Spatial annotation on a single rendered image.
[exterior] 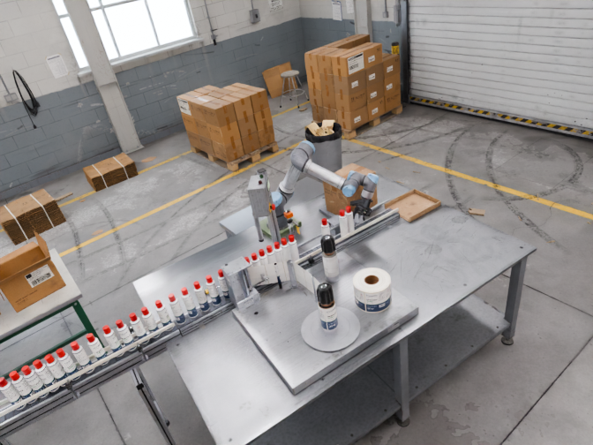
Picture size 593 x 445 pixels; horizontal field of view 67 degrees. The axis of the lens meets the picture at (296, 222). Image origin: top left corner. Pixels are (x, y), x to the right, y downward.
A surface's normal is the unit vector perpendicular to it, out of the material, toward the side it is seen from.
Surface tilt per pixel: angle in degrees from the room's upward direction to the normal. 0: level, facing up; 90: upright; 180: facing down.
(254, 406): 0
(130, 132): 90
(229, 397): 0
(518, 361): 0
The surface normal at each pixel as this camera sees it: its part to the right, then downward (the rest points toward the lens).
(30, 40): 0.61, 0.36
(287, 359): -0.15, -0.83
